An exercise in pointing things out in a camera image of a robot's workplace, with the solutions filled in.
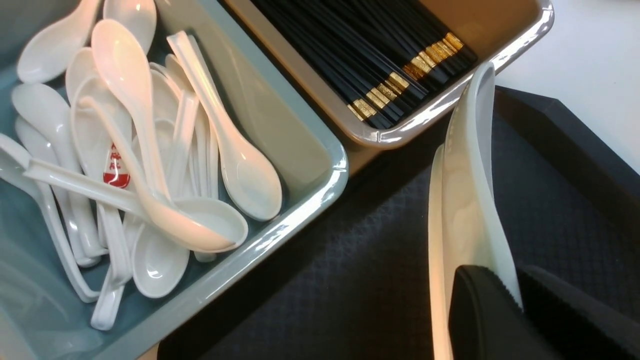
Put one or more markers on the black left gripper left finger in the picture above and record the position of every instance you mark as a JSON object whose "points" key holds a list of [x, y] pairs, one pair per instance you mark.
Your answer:
{"points": [[486, 323]]}

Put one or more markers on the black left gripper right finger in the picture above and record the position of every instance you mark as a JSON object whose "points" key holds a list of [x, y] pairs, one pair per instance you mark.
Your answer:
{"points": [[576, 325]]}

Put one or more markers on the pile of white soup spoons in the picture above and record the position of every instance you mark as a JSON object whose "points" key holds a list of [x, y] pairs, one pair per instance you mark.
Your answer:
{"points": [[133, 165]]}

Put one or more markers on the blue plastic spoon bin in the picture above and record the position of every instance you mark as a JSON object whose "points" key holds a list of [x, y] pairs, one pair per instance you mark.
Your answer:
{"points": [[46, 300]]}

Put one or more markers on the pile of black chopsticks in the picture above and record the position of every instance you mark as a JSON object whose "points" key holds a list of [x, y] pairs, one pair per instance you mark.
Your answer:
{"points": [[383, 58]]}

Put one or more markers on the large white square plate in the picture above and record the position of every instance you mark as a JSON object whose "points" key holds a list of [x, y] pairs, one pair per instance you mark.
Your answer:
{"points": [[464, 227]]}

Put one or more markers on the black serving tray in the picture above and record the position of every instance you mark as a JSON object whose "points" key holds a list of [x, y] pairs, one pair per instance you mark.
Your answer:
{"points": [[355, 285]]}

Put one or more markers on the brown plastic chopstick bin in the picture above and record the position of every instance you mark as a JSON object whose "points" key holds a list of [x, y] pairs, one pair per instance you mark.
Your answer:
{"points": [[498, 31]]}

